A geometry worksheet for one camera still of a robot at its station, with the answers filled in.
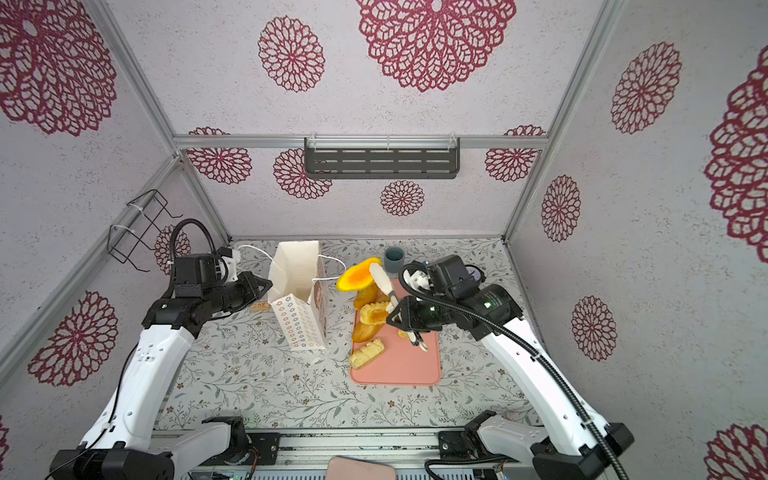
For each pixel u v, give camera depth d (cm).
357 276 70
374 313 88
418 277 61
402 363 85
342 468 73
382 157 94
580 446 37
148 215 81
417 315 57
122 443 38
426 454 77
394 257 109
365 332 90
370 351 85
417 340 59
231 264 67
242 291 65
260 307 70
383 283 69
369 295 98
